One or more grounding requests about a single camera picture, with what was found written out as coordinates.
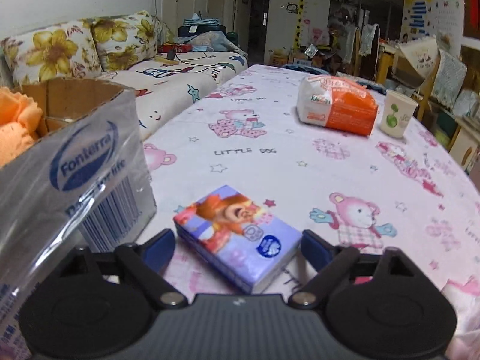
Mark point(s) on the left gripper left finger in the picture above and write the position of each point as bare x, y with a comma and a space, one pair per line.
141, 265

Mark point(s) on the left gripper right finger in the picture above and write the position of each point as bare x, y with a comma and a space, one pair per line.
332, 264

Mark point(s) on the orange knitted cloth ball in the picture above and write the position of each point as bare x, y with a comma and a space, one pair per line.
20, 118

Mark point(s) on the blue pocket tissue pack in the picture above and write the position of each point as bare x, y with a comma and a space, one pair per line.
242, 241

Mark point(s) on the pink cartoon tablecloth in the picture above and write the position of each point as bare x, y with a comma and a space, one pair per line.
370, 191

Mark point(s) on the cardboard box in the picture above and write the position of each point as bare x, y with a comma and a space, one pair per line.
85, 182

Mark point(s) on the orange white tissue pack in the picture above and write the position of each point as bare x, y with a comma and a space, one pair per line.
336, 103

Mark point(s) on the white paper cup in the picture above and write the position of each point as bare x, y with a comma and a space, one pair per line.
397, 112

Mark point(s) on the sofa with cartoon cover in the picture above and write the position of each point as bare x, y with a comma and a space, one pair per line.
166, 87

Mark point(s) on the wooden chair with covers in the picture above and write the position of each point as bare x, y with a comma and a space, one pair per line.
431, 72

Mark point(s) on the floral sofa cushion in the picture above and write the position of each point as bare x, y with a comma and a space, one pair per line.
61, 50
124, 41

